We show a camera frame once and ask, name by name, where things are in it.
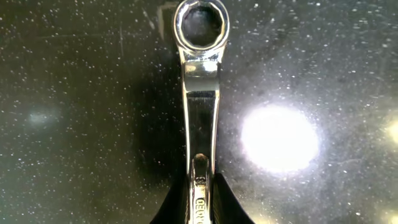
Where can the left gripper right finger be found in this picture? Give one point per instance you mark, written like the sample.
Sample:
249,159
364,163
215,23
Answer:
225,208

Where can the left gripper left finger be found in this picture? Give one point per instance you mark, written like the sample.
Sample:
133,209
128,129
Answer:
177,208

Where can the silver wrench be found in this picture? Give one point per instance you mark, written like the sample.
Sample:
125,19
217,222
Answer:
200,124

